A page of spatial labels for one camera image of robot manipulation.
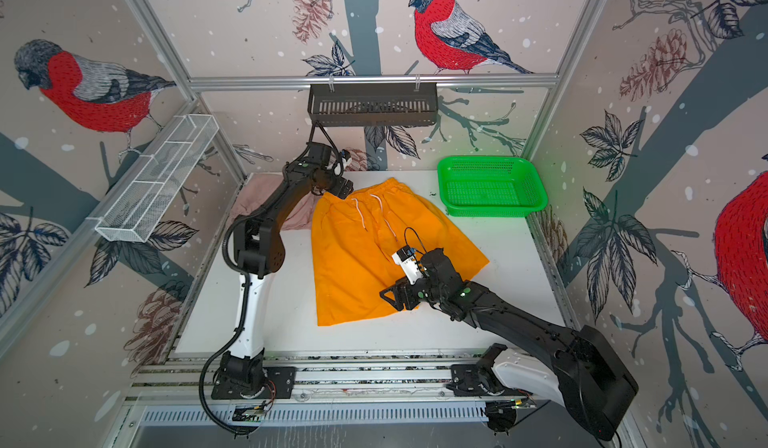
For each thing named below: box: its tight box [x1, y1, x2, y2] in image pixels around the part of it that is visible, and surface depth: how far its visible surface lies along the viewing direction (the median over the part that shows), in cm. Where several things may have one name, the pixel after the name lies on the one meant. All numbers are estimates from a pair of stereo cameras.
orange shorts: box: [312, 178, 490, 327], surface depth 100 cm
